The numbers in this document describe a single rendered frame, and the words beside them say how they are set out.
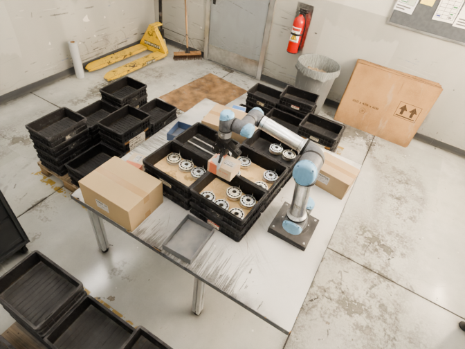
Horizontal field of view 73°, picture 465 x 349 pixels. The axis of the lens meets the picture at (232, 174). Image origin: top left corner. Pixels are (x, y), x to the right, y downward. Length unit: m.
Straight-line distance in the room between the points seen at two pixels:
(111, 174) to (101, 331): 0.91
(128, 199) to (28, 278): 0.76
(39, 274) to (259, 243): 1.34
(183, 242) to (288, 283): 0.66
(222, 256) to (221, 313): 0.70
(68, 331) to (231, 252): 1.02
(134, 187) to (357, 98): 3.40
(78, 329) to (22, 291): 0.39
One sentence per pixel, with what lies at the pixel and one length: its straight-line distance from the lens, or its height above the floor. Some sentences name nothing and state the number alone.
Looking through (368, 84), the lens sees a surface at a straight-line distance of 4.59.
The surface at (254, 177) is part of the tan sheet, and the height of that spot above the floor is 0.83.
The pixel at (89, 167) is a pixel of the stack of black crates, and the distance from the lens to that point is 3.14.
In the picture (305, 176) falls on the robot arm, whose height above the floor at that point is 1.33.
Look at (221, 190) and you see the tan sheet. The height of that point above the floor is 0.83.
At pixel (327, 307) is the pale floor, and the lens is 2.78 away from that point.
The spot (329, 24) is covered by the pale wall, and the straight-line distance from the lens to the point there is 4.69.
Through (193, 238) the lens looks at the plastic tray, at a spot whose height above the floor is 0.70.
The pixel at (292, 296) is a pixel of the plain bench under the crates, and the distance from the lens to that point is 1.91.
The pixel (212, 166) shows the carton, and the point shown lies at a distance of 1.86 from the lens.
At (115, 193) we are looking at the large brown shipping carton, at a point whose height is 0.90.
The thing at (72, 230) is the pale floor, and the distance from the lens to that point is 3.05.
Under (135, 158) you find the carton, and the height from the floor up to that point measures 0.77.
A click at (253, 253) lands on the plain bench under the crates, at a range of 1.99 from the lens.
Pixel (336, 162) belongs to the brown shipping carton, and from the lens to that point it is 2.52.
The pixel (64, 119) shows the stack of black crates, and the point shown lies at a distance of 3.40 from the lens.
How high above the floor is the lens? 2.36
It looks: 44 degrees down
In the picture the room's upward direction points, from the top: 9 degrees clockwise
